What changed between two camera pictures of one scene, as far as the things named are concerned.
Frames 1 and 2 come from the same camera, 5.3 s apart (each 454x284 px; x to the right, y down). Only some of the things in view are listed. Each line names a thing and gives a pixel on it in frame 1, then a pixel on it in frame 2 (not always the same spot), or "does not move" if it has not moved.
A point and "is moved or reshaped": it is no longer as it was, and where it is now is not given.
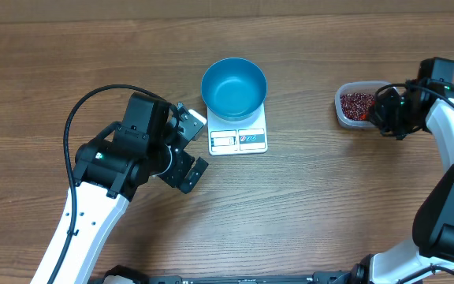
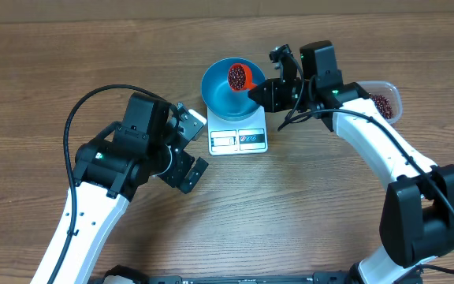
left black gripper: x=179 y=177 does not move
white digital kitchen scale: x=248 y=136 does not move
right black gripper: x=378 y=116 to x=269 y=102
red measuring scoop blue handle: x=363 y=116 is moved or reshaped
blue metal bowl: x=233 y=89 does not move
